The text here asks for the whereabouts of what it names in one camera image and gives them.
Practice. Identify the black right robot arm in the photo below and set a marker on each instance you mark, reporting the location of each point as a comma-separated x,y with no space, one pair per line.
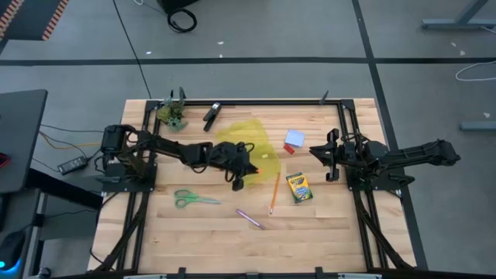
418,153

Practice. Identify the small artificial green plant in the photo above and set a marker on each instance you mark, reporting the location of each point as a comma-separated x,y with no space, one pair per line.
172,114

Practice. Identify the black mat with orange stripes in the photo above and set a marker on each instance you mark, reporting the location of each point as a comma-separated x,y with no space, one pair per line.
27,19

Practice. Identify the grey table leg with foot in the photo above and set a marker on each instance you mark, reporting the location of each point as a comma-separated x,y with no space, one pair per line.
453,24

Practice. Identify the black aluminium table frame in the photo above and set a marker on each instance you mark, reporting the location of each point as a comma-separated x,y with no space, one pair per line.
252,102

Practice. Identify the grey table foot bar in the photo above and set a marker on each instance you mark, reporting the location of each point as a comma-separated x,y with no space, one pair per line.
478,125

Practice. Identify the red eraser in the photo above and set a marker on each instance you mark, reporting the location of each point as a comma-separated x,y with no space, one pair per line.
289,149

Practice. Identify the purple pen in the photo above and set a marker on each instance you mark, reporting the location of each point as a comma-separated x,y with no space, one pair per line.
250,219

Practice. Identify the black frame clamp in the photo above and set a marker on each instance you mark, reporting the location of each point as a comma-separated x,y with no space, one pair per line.
324,97
181,94

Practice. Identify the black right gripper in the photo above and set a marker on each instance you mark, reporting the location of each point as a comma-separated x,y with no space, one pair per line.
346,154

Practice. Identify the green yellow crayon box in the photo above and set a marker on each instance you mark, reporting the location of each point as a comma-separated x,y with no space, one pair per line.
299,188

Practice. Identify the black power adapter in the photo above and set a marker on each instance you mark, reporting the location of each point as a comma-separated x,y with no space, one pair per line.
72,164

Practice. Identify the yellow translucent pencil pouch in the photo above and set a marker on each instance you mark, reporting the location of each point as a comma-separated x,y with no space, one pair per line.
252,133

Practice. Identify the pale blue sticky note pad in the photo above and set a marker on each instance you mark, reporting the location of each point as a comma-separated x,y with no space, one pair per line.
295,138

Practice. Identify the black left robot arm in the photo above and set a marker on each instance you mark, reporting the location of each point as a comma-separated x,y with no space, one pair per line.
174,149

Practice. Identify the orange pencil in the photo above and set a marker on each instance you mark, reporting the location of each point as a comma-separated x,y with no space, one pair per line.
274,193

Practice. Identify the dark grey desk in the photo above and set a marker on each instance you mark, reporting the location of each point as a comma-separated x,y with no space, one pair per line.
21,139

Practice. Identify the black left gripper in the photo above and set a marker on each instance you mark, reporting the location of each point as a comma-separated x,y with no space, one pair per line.
230,157

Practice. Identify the black computer mouse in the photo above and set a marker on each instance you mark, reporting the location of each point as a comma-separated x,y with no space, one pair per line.
11,248

